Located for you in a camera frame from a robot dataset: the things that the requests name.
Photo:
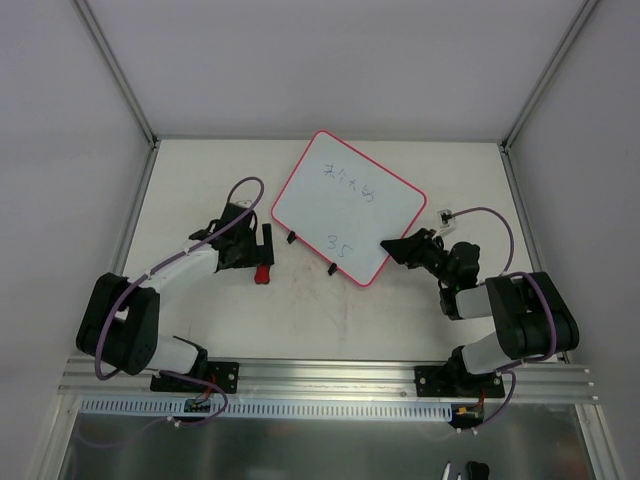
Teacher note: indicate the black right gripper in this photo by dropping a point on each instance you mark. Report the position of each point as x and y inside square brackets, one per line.
[417, 250]

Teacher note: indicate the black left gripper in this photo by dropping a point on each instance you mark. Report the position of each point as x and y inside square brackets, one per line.
[266, 245]

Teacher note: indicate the red whiteboard eraser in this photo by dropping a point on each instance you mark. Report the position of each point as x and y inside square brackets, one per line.
[262, 275]

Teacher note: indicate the pink framed whiteboard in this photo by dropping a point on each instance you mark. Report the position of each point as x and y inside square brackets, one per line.
[342, 204]

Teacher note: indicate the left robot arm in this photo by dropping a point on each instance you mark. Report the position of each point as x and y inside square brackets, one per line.
[120, 328]

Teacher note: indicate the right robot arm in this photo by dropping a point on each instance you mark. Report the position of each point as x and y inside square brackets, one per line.
[531, 321]

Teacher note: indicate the black object bottom edge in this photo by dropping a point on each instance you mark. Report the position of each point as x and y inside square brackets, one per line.
[478, 470]

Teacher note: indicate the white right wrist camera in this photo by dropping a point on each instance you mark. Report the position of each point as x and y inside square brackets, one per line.
[446, 222]

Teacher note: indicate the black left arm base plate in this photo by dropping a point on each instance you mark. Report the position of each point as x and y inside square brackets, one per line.
[222, 374]

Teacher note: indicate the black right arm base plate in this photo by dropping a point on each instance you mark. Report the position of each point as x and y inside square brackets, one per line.
[435, 381]

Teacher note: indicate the aluminium mounting rail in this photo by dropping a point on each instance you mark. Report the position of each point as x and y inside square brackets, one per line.
[546, 383]

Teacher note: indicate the slotted white cable duct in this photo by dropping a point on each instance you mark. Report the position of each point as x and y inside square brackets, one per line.
[269, 409]

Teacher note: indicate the left aluminium frame post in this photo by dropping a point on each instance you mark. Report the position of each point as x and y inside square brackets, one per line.
[108, 56]

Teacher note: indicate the aluminium frame post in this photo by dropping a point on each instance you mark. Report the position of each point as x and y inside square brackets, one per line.
[561, 51]
[108, 56]

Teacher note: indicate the right aluminium frame post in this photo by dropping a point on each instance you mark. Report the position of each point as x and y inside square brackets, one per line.
[561, 51]

